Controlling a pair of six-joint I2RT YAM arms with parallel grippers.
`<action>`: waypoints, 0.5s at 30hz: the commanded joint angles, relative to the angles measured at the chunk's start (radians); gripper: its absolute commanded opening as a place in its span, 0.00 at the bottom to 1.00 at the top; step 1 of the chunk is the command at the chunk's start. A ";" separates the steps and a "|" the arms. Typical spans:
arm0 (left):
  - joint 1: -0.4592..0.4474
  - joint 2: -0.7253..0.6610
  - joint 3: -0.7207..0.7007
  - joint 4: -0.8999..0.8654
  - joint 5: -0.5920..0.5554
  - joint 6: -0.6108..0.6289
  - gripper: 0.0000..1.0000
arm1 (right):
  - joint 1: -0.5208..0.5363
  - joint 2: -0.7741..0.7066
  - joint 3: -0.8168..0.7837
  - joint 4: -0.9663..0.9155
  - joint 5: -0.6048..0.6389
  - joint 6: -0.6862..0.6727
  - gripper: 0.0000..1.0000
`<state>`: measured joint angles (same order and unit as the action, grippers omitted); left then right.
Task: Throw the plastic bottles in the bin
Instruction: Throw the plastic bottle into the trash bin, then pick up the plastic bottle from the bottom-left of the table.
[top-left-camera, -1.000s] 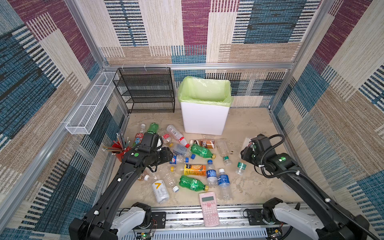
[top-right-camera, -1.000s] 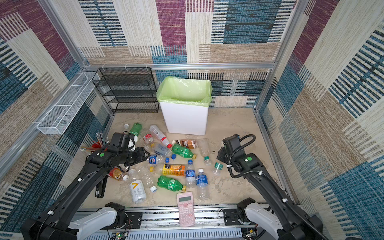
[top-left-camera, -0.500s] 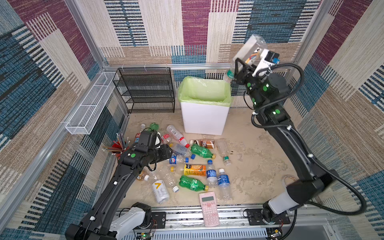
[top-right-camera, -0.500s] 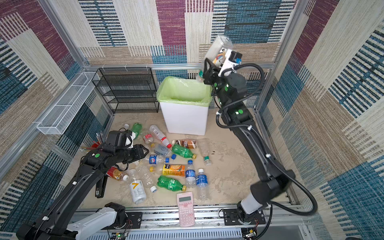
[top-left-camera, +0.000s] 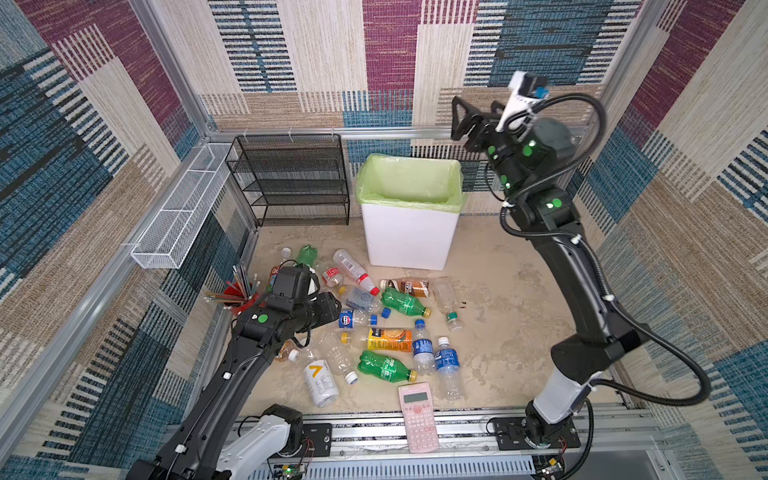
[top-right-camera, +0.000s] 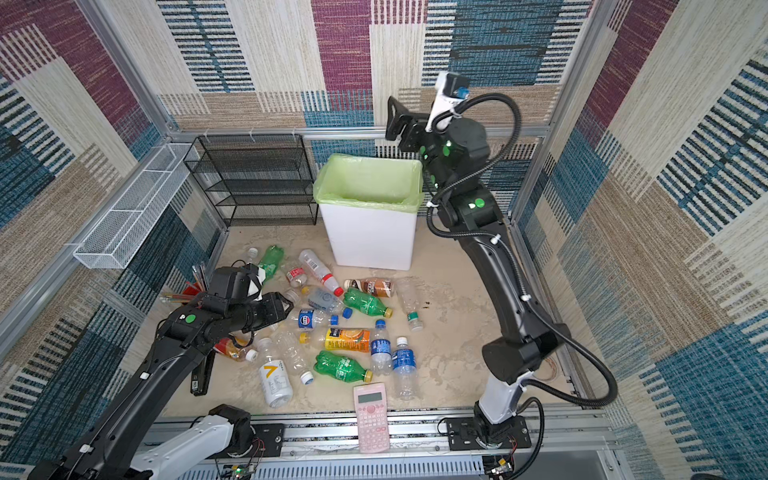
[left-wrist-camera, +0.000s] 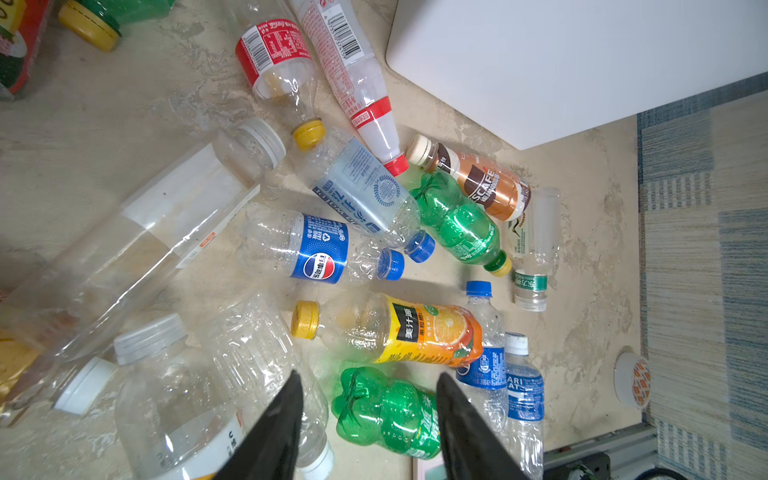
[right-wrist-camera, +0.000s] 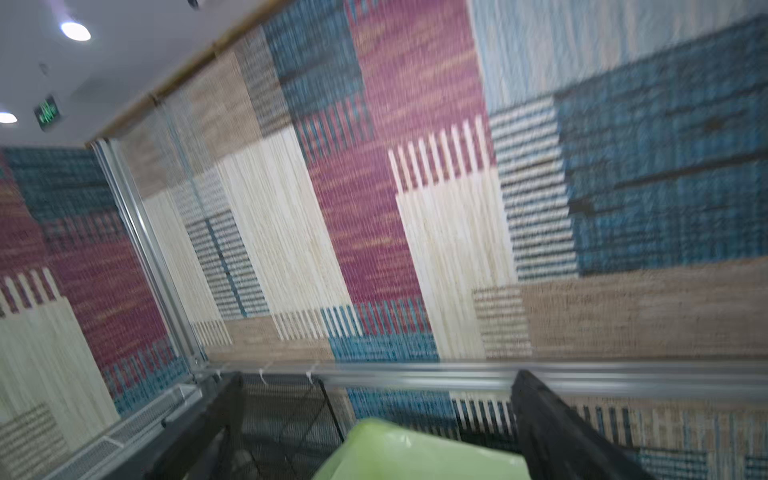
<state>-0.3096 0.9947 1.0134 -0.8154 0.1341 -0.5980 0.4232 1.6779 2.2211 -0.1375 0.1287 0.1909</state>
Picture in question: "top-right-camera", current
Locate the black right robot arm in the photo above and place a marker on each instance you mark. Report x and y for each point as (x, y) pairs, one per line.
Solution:
(454, 151)

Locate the amber bottle white cap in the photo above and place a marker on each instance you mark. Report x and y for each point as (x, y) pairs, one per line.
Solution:
(227, 348)

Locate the light blue label bottle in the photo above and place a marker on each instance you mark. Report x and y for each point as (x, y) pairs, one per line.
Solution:
(320, 298)

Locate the black wire mesh shelf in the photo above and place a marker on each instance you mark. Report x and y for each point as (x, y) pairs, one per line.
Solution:
(255, 180)

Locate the red pencil cup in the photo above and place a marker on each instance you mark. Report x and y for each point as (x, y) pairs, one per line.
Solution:
(191, 290)

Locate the small red label bottle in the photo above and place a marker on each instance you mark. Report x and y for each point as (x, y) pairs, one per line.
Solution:
(296, 276)

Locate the pepsi label clear bottle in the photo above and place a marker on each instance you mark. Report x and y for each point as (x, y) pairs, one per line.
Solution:
(310, 319)

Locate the white wire wall basket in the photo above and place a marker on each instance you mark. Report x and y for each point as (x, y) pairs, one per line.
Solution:
(116, 238)

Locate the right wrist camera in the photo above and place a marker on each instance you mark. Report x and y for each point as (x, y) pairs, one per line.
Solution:
(452, 90)

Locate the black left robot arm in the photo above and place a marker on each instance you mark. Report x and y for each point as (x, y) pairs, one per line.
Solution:
(234, 301)

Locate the white yellow label bottle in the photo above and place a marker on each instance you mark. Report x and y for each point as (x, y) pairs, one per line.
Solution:
(273, 374)

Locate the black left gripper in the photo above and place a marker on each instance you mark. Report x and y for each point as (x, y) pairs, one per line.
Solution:
(276, 306)

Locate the white bin with green liner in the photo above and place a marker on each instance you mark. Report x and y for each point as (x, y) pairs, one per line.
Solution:
(369, 207)

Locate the pink calculator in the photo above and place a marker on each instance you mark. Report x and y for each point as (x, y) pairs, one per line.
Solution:
(371, 410)

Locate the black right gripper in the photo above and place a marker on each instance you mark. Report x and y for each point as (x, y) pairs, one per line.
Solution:
(405, 129)

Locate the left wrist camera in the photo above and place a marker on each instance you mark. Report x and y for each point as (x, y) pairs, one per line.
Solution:
(251, 279)

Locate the brown tea bottle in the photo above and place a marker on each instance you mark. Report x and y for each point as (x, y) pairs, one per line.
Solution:
(375, 286)

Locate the blue label water bottle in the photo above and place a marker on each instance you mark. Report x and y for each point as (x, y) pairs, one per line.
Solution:
(380, 349)
(405, 370)

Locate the clear bottle red cap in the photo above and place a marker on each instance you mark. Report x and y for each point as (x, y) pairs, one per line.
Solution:
(321, 272)

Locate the clear bottle white cap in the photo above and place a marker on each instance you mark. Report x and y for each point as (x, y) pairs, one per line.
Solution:
(292, 354)

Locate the orange juice bottle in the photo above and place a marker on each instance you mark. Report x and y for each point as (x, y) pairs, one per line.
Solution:
(334, 338)

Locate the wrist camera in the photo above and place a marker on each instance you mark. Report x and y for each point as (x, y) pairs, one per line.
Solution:
(251, 279)
(452, 90)

